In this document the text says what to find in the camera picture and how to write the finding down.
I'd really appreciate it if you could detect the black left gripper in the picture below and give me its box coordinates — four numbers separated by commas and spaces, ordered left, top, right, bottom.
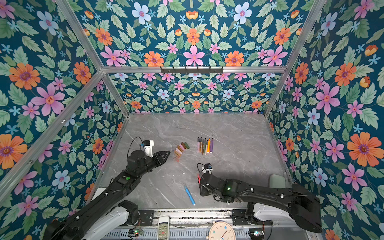
136, 149, 172, 179

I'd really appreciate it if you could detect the blue marker pen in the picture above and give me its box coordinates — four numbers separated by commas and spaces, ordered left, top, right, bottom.
184, 185, 196, 206

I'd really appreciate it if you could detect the brown pen tan cap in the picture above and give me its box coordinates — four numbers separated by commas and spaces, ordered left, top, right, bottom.
202, 139, 205, 155

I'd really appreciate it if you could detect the beige marker pen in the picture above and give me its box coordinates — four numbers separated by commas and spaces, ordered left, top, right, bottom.
205, 140, 209, 155

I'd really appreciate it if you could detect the purple marker pen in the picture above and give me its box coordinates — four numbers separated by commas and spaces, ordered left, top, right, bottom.
210, 138, 214, 154

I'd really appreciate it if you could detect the orange highlighter pen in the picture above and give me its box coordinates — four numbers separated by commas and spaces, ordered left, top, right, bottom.
207, 139, 211, 154

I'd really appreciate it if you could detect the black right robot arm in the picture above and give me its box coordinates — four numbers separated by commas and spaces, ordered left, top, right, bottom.
198, 172, 322, 233

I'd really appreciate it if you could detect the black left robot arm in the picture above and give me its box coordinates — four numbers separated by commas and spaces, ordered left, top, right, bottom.
43, 150, 171, 240

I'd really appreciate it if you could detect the round pink clock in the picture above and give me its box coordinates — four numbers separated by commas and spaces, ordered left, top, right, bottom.
206, 221, 236, 240

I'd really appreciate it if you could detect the right small circuit board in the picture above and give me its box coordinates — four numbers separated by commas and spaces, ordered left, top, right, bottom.
249, 229, 265, 240

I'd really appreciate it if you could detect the small circuit board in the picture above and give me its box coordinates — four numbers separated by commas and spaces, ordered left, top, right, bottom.
128, 229, 144, 238
249, 229, 265, 240

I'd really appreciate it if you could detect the pale green adapter box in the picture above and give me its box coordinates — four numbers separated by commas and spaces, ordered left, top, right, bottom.
269, 174, 286, 189

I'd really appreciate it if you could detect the white remote control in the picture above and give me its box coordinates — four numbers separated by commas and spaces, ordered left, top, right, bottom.
157, 216, 170, 240

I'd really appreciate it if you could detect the white power adapter box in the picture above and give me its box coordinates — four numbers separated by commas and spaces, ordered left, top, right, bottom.
91, 188, 106, 201

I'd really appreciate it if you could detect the left small circuit board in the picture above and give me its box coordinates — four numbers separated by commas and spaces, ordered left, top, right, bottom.
128, 229, 144, 238

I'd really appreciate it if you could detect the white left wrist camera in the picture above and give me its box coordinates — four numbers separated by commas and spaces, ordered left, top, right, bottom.
143, 140, 155, 158

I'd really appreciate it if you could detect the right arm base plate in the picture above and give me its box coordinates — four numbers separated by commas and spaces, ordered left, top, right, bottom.
231, 209, 273, 226

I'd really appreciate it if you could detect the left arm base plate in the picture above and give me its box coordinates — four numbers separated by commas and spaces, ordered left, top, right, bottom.
138, 210, 155, 227

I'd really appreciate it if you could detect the black hook rail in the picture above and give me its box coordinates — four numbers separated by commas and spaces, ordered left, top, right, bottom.
160, 67, 224, 74

